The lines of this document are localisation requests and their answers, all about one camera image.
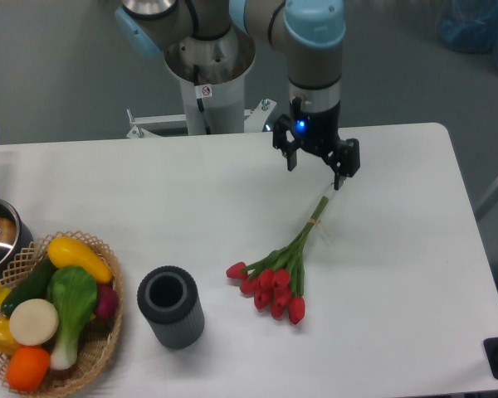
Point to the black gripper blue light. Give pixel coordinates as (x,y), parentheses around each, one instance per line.
(316,133)

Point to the dark grey ribbed vase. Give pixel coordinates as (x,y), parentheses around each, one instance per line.
(168,299)

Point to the round beige bun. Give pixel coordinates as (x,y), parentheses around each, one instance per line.
(33,322)

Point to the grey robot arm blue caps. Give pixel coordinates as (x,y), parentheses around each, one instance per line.
(309,34)

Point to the dark green cucumber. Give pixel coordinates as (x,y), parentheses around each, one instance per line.
(32,287)

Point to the dark red radish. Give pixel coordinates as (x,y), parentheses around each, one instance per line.
(107,302)

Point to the yellow squash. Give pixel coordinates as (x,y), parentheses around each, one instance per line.
(65,251)

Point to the yellow bell pepper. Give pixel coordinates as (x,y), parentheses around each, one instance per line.
(8,344)

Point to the green bok choy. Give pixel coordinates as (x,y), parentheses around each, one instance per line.
(73,293)

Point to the orange fruit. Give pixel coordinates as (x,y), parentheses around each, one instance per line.
(27,368)

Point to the blue plastic bags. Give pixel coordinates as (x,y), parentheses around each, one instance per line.
(469,27)

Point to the red tulip bouquet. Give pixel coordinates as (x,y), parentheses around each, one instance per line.
(276,282)

